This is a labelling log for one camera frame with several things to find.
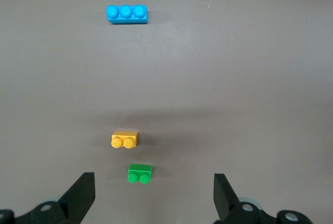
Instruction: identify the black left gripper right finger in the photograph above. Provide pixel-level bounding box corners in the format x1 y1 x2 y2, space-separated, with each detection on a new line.
213 173 313 224

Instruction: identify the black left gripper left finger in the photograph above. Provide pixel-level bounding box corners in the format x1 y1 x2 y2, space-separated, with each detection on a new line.
0 172 96 224

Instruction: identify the blue three-stud block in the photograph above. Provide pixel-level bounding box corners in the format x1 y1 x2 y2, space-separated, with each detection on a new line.
106 4 148 25

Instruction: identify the yellow two-stud block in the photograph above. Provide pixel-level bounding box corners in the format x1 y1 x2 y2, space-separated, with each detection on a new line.
111 130 138 150

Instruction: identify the green two-stud block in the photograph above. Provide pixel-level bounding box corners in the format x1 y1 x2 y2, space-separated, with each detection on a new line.
126 163 153 185

